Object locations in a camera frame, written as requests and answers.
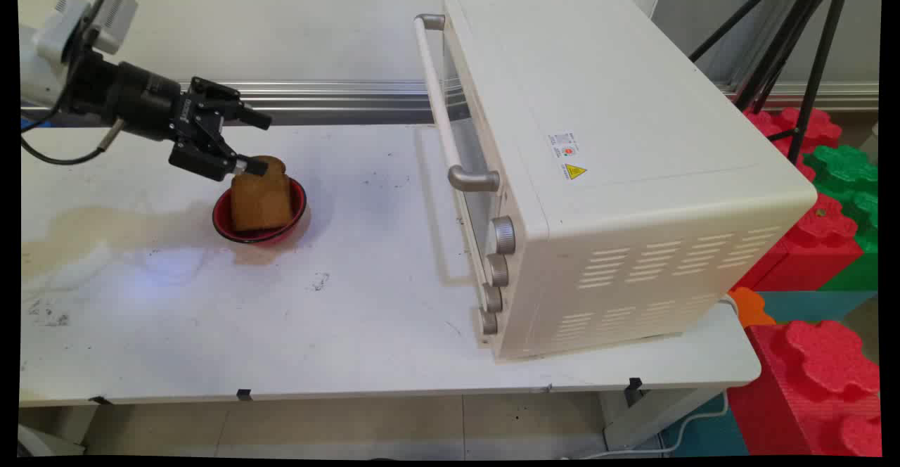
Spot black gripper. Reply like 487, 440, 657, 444
65, 52, 273, 182

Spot glass oven door with handle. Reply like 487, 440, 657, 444
413, 3, 501, 299

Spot brown bread slice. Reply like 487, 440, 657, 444
231, 155, 293, 233

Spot red bowl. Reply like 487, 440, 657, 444
212, 177, 308, 245

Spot large silver oven knob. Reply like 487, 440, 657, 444
491, 216, 516, 255

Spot cream toaster oven body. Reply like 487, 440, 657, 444
442, 0, 820, 364

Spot white table leg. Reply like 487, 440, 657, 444
598, 383, 725, 452

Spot orange foam block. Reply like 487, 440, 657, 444
728, 286, 778, 329

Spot black tripod legs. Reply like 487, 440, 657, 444
689, 0, 855, 165

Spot teal foam mat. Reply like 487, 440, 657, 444
756, 290, 876, 324

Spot green foam block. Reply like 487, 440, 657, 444
804, 145, 880, 292

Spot large red foam block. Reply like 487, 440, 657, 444
726, 319, 882, 457

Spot aluminium rail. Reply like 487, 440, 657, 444
20, 80, 880, 127

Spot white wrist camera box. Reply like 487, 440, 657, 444
35, 0, 139, 67

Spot white power cable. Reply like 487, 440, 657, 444
562, 395, 729, 459

